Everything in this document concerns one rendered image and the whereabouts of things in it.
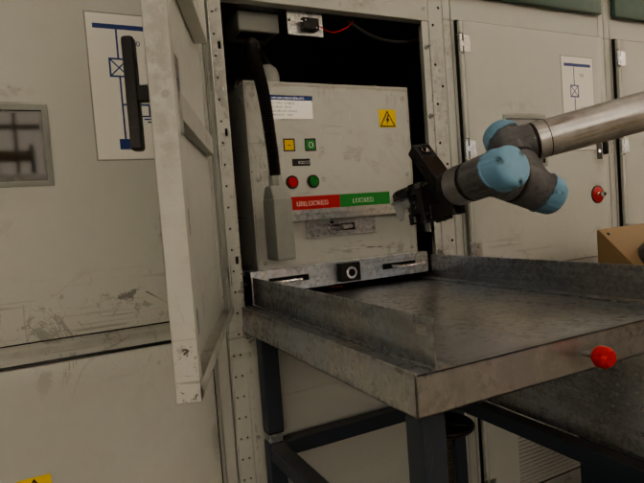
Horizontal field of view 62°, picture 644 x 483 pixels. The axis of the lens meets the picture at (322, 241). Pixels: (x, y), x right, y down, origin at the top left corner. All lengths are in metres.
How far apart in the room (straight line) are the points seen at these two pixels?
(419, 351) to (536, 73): 1.29
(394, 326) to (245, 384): 0.64
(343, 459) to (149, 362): 0.58
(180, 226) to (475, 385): 0.43
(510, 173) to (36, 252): 0.90
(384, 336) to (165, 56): 0.47
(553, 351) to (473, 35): 1.09
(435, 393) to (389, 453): 0.87
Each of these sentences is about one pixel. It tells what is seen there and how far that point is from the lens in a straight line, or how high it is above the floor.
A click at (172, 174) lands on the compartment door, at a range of 0.66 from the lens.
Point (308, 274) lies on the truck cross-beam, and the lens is 1.39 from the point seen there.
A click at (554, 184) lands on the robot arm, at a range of 1.05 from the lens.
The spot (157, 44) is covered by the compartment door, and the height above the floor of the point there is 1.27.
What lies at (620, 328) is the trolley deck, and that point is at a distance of 0.97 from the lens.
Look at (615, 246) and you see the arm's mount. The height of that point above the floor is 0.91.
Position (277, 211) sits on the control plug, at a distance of 1.25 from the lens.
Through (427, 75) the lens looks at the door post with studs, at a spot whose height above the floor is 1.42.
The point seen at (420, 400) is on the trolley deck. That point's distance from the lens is 0.71.
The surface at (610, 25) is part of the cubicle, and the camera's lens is 2.24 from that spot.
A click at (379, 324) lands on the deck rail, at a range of 0.81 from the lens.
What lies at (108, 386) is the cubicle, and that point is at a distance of 1.25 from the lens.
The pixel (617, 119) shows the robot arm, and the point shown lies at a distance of 1.18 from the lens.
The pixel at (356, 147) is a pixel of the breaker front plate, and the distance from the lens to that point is 1.48.
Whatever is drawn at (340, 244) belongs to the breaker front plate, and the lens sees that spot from 1.44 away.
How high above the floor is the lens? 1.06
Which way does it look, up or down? 3 degrees down
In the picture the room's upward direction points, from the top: 4 degrees counter-clockwise
